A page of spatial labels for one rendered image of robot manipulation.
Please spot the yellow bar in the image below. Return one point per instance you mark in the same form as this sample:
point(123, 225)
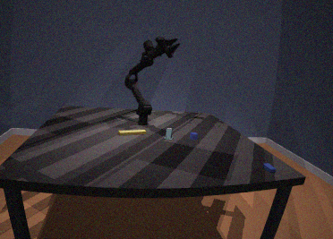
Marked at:
point(123, 133)

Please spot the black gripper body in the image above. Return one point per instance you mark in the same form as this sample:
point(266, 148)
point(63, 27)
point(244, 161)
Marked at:
point(166, 50)

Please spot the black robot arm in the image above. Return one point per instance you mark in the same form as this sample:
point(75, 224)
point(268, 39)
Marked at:
point(144, 107)

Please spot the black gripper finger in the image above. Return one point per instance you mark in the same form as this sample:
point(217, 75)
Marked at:
point(170, 42)
point(173, 47)

